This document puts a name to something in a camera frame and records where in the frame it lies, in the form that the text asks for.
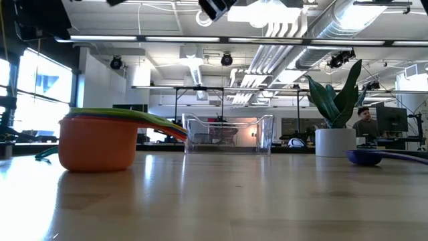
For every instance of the green measuring cup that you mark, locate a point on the green measuring cup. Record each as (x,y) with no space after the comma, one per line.
(117,111)

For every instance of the large red-orange measuring cup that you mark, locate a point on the large red-orange measuring cup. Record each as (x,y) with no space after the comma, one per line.
(97,147)

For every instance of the purple measuring spoon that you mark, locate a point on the purple measuring spoon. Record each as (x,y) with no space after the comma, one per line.
(364,158)

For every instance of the clear plastic basket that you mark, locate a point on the clear plastic basket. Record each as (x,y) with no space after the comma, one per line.
(194,144)

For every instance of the long LED light bar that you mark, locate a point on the long LED light bar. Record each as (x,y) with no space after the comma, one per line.
(100,38)

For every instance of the round black ceiling spotlight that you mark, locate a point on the round black ceiling spotlight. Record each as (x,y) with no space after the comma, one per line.
(116,63)
(226,59)

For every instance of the dark background machine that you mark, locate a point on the dark background machine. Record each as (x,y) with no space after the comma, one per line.
(6,110)

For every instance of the white and black ball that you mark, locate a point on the white and black ball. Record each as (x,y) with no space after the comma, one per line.
(296,143)

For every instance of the black ceiling spotlight cluster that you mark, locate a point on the black ceiling spotlight cluster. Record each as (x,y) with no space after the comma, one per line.
(339,59)

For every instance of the green snake plant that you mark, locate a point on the green snake plant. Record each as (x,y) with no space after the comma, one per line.
(341,100)

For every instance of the white plant pot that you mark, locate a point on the white plant pot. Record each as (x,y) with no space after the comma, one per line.
(336,144)

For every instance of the person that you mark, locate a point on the person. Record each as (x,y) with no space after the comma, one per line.
(366,127)

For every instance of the black background desk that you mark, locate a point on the black background desk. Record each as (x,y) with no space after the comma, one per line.
(394,142)

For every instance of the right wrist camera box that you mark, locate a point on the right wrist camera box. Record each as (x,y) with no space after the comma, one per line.
(217,8)

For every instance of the black background station frame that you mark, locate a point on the black background station frame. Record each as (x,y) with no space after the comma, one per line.
(200,88)

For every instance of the black aluminium table frame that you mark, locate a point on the black aluminium table frame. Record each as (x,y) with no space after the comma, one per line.
(160,147)

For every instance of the silver ventilation duct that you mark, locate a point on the silver ventilation duct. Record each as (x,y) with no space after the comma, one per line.
(334,23)

